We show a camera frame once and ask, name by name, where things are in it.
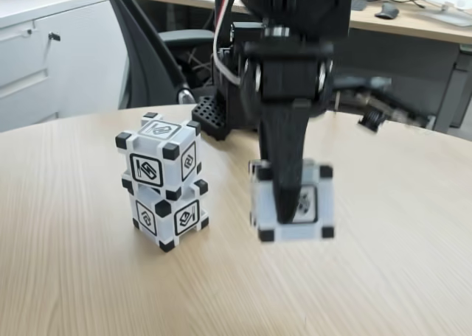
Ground dark grey computer mouse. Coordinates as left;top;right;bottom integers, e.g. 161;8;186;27
375;1;401;19

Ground white and red servo cable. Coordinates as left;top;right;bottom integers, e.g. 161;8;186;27
212;0;245;88

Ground white cube stacked-squares symbol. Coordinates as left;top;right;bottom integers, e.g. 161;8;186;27
122;178;211;253

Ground white cube looped-ribbon symbol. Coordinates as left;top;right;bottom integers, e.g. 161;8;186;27
249;158;336;243

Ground silver laptop stand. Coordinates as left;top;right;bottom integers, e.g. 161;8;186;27
405;0;472;27

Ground gripper camera circuit board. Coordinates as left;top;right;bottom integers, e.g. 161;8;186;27
333;76;436;133

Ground black office chair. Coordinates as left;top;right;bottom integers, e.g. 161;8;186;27
99;0;219;111

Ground tangled cables under desk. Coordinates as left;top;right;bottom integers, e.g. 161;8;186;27
186;48;215;87

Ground white filing cabinet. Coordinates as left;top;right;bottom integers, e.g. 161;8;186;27
0;0;130;134

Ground white cube bar-and-S symbol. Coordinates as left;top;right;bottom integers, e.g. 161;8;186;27
114;111;203;200

